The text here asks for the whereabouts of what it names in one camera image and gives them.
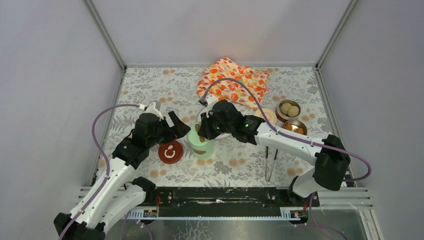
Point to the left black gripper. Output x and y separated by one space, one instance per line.
168 125

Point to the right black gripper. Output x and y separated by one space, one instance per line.
205 130

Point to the green container cup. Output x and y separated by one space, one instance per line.
202 148

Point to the cream lid pink handle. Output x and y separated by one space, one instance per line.
269 114

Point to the red lined steel bowl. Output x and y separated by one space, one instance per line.
296 126

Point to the green lid brown handle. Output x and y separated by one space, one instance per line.
195 134

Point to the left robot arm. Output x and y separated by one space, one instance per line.
98 211

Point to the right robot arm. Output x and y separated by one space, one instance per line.
327 156

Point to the floral tablecloth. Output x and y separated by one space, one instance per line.
233 164

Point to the white plate blue rim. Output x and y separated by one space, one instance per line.
214 136

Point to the red brown round lid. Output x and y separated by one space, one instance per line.
171 153

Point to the floral orange cloth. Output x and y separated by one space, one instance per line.
234 82

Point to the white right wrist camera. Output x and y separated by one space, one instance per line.
211 100

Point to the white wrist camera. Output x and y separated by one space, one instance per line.
211 100
154 108

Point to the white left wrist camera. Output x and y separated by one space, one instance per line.
154 108

